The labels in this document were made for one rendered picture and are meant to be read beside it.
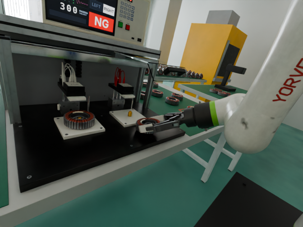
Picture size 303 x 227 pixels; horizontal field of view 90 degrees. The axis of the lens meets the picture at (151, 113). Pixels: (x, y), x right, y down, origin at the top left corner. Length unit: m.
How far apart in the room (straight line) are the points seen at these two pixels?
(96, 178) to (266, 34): 5.69
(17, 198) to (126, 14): 0.74
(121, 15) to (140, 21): 0.10
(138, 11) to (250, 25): 5.35
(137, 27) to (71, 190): 0.72
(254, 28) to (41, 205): 5.95
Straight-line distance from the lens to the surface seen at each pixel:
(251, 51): 5.81
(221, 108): 0.54
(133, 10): 0.83
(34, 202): 0.47
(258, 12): 6.09
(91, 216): 1.31
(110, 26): 0.77
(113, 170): 0.52
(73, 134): 0.61
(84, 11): 0.73
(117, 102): 0.86
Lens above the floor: 1.11
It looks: 23 degrees down
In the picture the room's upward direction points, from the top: 13 degrees clockwise
